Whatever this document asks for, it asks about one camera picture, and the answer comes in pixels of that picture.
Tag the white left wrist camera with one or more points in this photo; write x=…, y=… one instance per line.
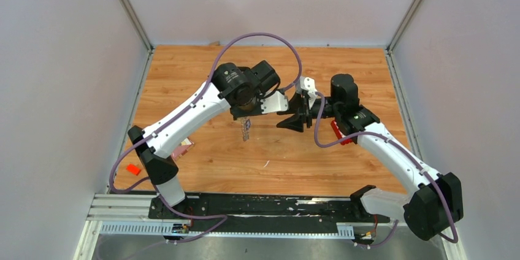
x=277, y=102

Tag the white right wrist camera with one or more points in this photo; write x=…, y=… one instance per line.
x=306, y=86

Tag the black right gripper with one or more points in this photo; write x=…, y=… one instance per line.
x=295, y=122

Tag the red playing card box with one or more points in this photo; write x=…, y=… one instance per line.
x=182, y=149

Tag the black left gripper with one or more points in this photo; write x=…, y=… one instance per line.
x=237, y=113

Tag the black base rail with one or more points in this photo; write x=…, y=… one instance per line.
x=266, y=213

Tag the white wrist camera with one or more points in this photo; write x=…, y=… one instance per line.
x=277, y=102
x=306, y=86

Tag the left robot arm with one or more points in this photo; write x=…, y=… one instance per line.
x=241, y=91

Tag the red block at table edge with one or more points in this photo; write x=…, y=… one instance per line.
x=133, y=169

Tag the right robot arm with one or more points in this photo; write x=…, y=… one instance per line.
x=433, y=201

